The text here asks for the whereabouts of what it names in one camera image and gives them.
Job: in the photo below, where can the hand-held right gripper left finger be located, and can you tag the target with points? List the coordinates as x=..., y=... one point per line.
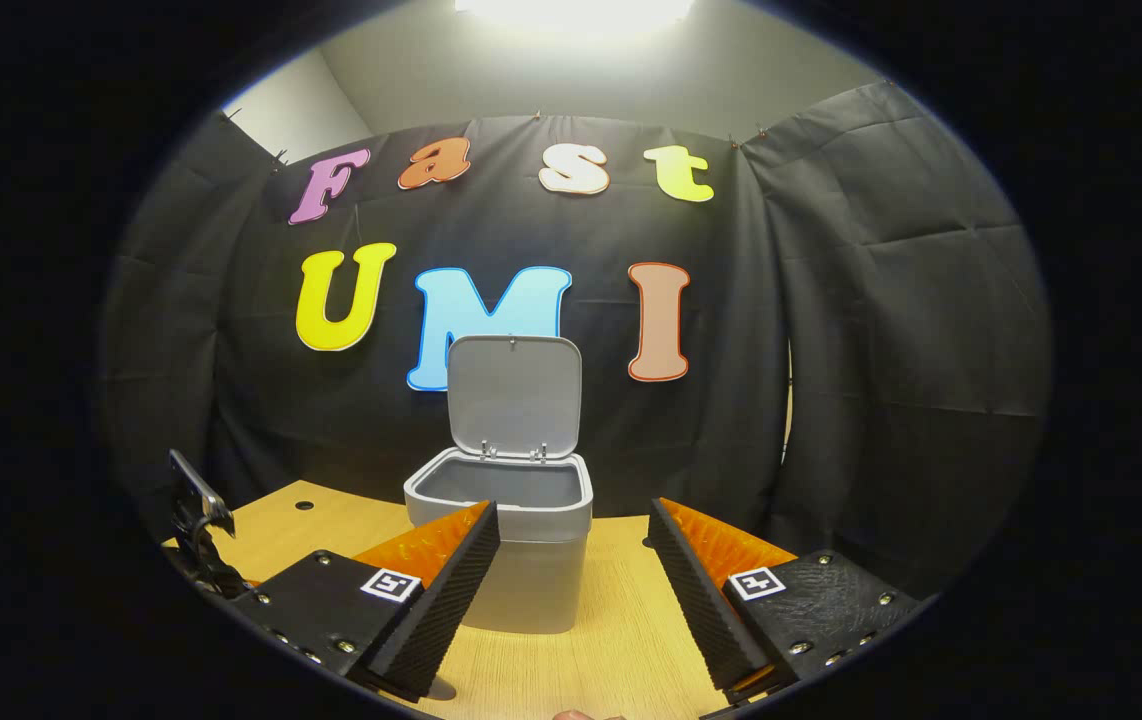
x=446, y=610

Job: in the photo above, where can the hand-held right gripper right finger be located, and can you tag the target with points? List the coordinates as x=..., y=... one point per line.
x=696, y=610

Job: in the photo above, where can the white desktop garbage bin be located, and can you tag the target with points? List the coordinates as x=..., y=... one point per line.
x=531, y=580

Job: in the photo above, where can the wooden desktop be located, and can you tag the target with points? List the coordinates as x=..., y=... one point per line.
x=621, y=650

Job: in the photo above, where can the black backdrop cloth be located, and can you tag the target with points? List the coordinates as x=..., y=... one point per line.
x=881, y=350

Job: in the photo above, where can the ceiling light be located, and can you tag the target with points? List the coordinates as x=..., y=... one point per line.
x=576, y=15

